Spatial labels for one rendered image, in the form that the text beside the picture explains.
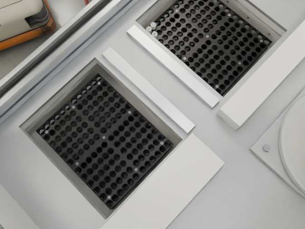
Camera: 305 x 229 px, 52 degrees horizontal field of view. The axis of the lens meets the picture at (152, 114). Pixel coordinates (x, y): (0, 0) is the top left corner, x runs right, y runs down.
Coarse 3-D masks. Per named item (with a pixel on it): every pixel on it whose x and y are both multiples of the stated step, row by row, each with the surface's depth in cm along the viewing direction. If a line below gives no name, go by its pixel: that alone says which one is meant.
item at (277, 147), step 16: (304, 96) 57; (288, 112) 57; (304, 112) 52; (272, 128) 58; (288, 128) 56; (304, 128) 50; (256, 144) 57; (272, 144) 57; (288, 144) 55; (304, 144) 49; (272, 160) 56; (288, 160) 54; (304, 160) 50; (288, 176) 55; (304, 176) 53; (304, 192) 54
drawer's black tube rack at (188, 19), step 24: (192, 0) 71; (168, 24) 73; (192, 24) 70; (216, 24) 70; (240, 24) 70; (168, 48) 72; (192, 48) 68; (216, 48) 69; (240, 48) 68; (264, 48) 68; (216, 72) 67; (240, 72) 67
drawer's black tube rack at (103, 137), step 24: (96, 96) 66; (120, 96) 66; (72, 120) 65; (96, 120) 64; (120, 120) 64; (144, 120) 67; (72, 144) 63; (96, 144) 63; (120, 144) 63; (144, 144) 63; (168, 144) 66; (72, 168) 62; (96, 168) 65; (120, 168) 65; (144, 168) 65; (120, 192) 64
